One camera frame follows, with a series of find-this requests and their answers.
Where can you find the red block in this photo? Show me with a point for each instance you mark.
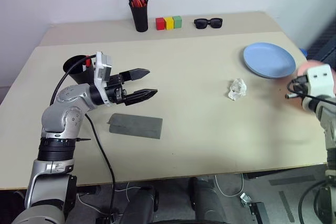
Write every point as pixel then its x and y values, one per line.
pixel 159 24

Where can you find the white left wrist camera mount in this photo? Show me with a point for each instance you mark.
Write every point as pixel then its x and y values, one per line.
pixel 101 69

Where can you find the black tool holder cup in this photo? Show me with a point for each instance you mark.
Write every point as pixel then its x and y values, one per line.
pixel 140 19

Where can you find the yellow block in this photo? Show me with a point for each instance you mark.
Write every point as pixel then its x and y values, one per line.
pixel 169 23

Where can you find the marker with red cap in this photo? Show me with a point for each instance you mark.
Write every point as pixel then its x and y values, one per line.
pixel 88 62

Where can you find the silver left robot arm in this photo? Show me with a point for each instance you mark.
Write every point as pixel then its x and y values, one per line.
pixel 68 113

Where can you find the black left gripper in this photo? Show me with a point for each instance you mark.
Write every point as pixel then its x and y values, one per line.
pixel 116 94

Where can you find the blue plate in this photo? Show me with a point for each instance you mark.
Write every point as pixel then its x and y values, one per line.
pixel 269 60

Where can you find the green block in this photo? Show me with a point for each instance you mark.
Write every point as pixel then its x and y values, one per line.
pixel 177 22

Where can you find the black sunglasses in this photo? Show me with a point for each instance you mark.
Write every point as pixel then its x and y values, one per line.
pixel 201 23

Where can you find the dark ribbed panel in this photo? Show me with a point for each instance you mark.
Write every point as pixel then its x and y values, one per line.
pixel 324 43

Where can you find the crumpled white paper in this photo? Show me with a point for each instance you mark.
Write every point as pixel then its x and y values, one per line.
pixel 237 89

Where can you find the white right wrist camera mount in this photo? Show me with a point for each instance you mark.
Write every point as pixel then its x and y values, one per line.
pixel 320 77

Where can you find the grey cloth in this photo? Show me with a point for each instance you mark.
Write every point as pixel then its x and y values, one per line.
pixel 136 127

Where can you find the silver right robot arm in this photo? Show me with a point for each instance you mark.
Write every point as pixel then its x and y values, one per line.
pixel 329 129

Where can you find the dark grey rounded shape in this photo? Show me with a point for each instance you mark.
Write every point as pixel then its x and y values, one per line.
pixel 140 205
pixel 207 203

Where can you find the pink plate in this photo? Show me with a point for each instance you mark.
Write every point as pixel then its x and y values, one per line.
pixel 302 70

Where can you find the empty black plastic cup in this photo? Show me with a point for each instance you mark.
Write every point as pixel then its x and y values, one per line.
pixel 78 75

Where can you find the black floor bracket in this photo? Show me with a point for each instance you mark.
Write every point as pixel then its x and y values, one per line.
pixel 258 212

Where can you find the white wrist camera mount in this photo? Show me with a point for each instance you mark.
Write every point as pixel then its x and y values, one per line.
pixel 101 69
pixel 320 77

